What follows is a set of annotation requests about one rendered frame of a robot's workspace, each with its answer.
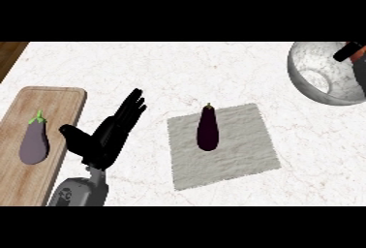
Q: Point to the grey cloth placemat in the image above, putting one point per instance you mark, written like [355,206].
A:
[238,151]

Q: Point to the silver metal bowl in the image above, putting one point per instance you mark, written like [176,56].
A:
[315,68]

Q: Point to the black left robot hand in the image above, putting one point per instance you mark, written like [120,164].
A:
[105,142]

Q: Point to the pale purple eggplant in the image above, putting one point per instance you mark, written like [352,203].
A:
[35,145]

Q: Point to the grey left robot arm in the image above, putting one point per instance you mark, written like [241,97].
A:
[80,192]

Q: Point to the dark purple sweet potato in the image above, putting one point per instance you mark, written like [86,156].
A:
[209,132]

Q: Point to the wooden cutting board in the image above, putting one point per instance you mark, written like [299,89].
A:
[20,180]

